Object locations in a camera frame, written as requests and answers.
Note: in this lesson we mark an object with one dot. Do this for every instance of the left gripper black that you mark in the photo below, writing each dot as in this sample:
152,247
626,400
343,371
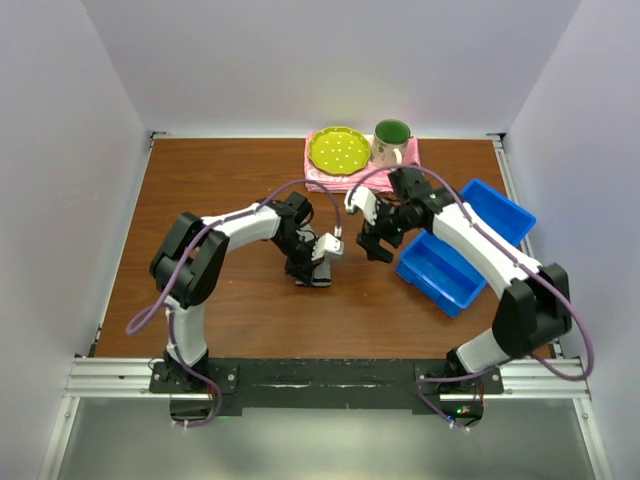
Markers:
302,270

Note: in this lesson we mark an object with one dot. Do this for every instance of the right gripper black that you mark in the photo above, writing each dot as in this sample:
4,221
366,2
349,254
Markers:
370,242

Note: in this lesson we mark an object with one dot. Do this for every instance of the grey sock black stripes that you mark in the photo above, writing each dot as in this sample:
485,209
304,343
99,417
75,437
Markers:
322,268

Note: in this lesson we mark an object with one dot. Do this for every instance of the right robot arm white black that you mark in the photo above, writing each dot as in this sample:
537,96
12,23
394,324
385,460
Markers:
534,306

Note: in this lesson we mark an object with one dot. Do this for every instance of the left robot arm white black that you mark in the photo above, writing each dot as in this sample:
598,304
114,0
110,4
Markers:
187,267

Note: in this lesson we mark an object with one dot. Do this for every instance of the blue plastic divided bin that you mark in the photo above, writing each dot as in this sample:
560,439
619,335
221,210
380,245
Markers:
453,274

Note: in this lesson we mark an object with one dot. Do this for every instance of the pink folded cloth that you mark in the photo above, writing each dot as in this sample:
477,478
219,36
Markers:
335,184

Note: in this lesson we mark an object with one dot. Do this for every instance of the yellow-green dotted plate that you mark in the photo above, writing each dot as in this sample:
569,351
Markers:
339,151

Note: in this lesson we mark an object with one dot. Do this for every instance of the cream mug green inside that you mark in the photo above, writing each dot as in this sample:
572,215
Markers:
390,141

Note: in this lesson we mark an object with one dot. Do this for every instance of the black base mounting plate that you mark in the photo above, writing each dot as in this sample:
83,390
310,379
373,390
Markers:
421,386

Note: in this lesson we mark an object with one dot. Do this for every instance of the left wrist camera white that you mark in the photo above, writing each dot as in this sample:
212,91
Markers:
327,247

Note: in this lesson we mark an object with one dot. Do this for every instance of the aluminium frame rail front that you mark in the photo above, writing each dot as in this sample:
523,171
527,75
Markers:
102,378

